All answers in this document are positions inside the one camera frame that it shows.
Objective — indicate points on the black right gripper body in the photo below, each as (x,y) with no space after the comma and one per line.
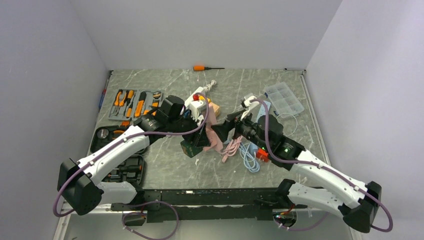
(246,128)

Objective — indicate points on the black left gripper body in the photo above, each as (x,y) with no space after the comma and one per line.
(185,125)

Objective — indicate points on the pink power strip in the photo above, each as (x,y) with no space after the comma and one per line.
(215,142)

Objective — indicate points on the red cube socket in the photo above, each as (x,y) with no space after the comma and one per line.
(262,155)

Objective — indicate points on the light blue power strip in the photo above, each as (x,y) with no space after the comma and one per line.
(262,110)

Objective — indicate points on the dark green cube adapter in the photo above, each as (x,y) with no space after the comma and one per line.
(190,150)

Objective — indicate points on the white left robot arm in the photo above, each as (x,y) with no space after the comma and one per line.
(81,183)

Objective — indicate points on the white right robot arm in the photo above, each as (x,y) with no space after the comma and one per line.
(354,201)

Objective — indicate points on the orange wooden cube adapter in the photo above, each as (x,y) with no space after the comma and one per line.
(216,108)

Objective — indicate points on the orange utility knife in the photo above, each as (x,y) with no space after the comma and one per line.
(139,108)

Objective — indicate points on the white long power strip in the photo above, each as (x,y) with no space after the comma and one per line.
(195,96)

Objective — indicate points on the grey tool tray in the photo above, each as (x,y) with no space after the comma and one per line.
(152,99)

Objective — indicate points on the clear plastic screw organizer box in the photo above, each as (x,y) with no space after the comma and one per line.
(283,100)

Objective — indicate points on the black open tool case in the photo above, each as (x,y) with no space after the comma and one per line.
(103,161)

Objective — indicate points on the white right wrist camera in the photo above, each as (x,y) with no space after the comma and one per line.
(248,103)

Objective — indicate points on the orange handled pliers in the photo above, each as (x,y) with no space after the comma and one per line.
(122,101)

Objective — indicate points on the orange handled screwdriver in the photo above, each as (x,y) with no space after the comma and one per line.
(200,68)

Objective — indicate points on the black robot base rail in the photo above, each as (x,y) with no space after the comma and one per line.
(207,204)

